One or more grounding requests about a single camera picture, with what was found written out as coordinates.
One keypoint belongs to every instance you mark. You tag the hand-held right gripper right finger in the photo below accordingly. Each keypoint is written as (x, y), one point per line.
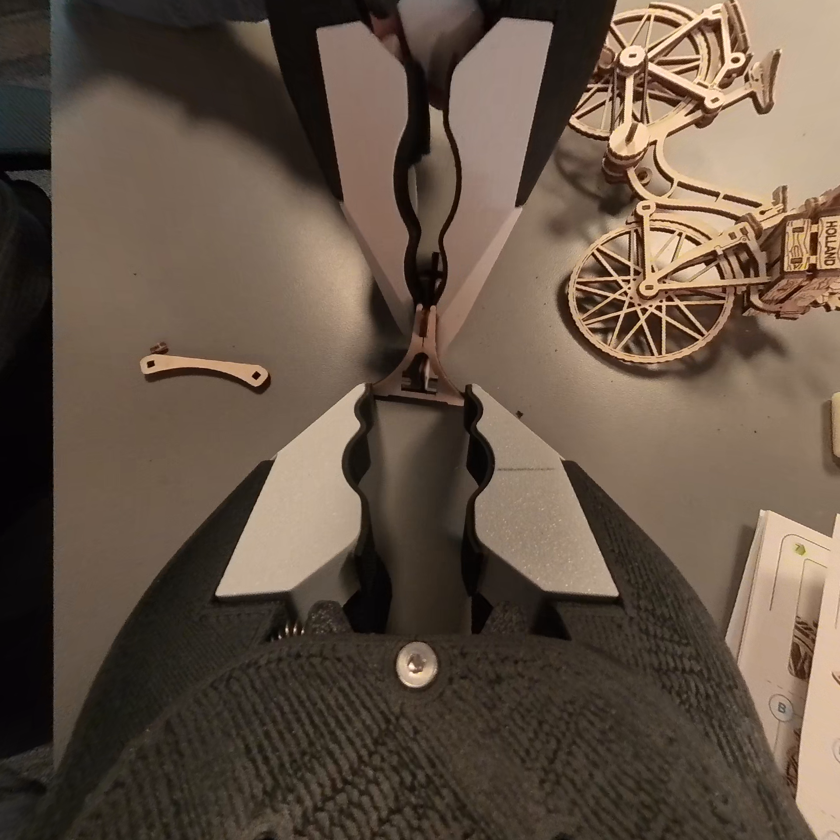
(544, 525)

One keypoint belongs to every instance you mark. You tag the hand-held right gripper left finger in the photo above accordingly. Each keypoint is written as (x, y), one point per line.
(289, 525)

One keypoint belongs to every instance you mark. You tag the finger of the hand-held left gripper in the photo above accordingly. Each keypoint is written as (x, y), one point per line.
(499, 131)
(361, 131)

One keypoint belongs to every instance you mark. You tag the triangular wooden bracket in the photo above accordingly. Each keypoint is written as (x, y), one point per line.
(423, 338)
(434, 269)

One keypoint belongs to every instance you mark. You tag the wooden bicycle model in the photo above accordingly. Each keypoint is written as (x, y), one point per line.
(633, 59)

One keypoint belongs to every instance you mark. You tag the person's left hand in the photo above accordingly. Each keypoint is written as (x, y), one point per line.
(392, 29)

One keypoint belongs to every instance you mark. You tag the white instruction booklet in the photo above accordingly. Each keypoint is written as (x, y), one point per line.
(768, 590)

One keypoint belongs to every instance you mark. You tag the pale yellow wax block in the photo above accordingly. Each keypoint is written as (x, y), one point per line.
(835, 423)

